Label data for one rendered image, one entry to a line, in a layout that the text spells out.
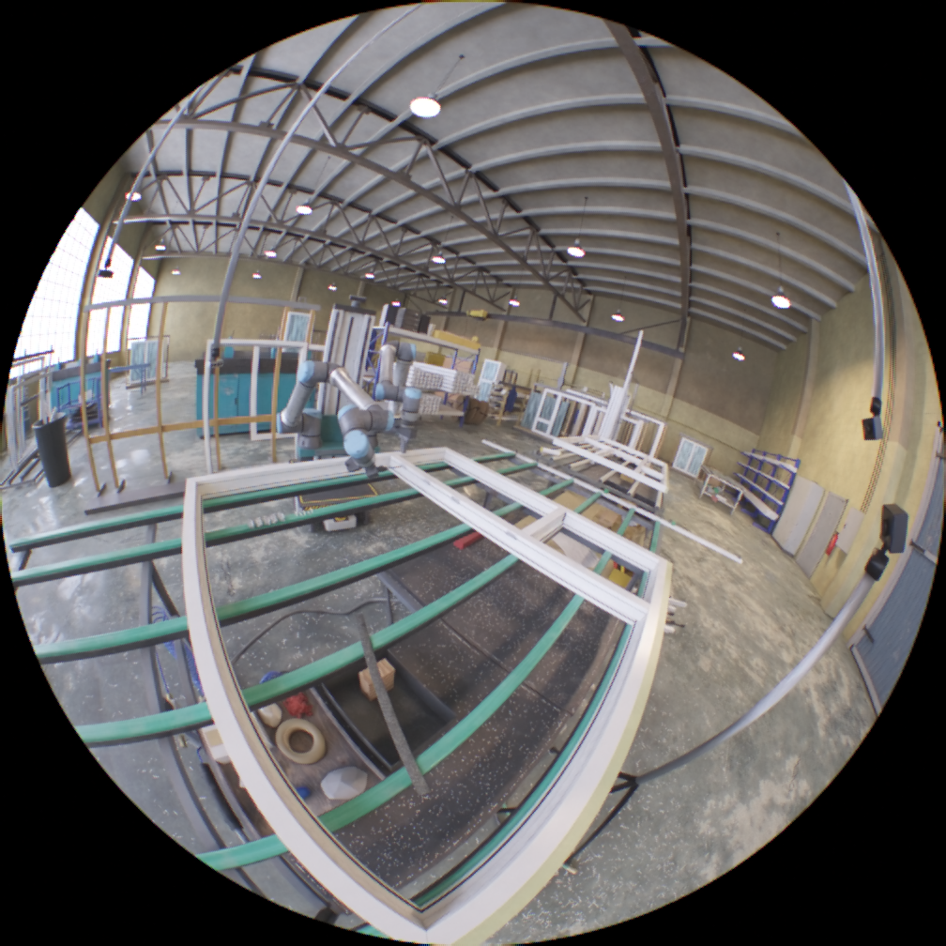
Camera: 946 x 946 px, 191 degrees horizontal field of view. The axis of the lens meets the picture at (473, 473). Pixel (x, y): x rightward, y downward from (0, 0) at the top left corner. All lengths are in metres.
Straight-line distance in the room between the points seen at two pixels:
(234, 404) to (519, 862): 4.95
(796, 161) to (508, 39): 5.86
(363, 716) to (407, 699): 0.14
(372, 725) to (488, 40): 8.40
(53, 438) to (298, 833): 4.60
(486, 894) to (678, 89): 8.23
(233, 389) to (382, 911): 4.87
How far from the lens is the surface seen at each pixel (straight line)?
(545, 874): 0.59
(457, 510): 1.21
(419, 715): 0.92
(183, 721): 0.72
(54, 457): 4.82
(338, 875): 0.54
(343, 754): 0.88
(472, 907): 0.56
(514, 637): 1.15
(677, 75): 7.58
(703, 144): 8.54
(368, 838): 0.87
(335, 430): 2.33
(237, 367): 4.72
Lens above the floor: 1.46
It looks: 20 degrees down
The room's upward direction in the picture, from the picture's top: 14 degrees clockwise
